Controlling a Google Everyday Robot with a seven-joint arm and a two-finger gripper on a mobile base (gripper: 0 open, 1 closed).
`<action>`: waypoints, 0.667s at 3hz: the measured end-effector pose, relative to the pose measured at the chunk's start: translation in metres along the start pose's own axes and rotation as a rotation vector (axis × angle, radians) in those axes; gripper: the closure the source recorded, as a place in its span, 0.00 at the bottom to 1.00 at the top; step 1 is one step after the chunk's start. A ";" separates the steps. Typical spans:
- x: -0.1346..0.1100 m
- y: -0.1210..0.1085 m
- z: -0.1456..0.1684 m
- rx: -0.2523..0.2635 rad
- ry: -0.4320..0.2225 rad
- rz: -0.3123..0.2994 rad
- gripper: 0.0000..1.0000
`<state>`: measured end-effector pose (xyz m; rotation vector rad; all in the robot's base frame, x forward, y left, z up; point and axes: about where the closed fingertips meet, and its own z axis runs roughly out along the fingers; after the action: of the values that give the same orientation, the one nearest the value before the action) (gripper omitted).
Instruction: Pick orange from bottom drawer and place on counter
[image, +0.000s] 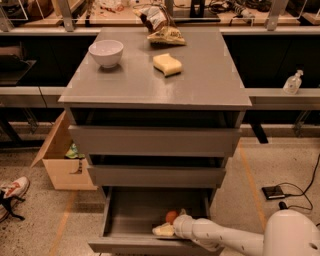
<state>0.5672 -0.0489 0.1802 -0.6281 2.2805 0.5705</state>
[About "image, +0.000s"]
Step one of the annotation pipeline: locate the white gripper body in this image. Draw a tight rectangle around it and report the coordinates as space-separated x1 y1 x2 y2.
173 215 213 245

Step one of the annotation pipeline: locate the orange fruit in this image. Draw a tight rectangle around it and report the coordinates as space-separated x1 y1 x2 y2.
165 210 179 224

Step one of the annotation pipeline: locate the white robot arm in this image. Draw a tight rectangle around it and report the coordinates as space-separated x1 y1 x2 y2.
152 209 320 256

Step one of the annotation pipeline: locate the grey open bottom drawer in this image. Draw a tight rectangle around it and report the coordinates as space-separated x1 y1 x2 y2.
88 187 223 256

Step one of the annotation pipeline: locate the grey middle drawer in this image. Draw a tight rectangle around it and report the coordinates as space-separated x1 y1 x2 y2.
87 166 226 188

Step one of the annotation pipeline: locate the grey drawer cabinet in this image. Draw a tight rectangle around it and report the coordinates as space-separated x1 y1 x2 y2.
58 27 253 256

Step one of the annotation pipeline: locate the grey top drawer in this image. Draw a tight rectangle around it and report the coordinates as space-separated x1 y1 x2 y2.
69 125 241 157

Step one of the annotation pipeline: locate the black floor power box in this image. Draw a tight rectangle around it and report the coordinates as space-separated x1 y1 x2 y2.
262 185 285 200

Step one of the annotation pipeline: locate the black metal floor bar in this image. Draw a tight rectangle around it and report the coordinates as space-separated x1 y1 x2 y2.
278 201 288 210

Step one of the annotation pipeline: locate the cardboard box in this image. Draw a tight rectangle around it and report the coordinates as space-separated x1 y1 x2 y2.
31 112 97 190

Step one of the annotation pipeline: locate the green packet in box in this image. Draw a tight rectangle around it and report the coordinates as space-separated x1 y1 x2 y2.
65 143 85 159

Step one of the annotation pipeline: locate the yellow sponge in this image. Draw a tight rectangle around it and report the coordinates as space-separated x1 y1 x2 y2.
153 53 182 77

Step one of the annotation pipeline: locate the white red sneaker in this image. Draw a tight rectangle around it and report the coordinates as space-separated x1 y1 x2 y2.
0 176 30 199

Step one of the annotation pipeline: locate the black stool base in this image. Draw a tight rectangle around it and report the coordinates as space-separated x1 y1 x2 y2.
0 191 25 222

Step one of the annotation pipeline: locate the white ceramic bowl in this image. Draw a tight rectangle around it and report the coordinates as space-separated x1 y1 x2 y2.
89 40 124 68

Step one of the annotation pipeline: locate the crumpled chip bag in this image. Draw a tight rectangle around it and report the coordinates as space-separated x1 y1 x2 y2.
133 5 186 45

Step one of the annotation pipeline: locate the black floor cable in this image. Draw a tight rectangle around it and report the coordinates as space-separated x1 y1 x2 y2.
277 153 320 213

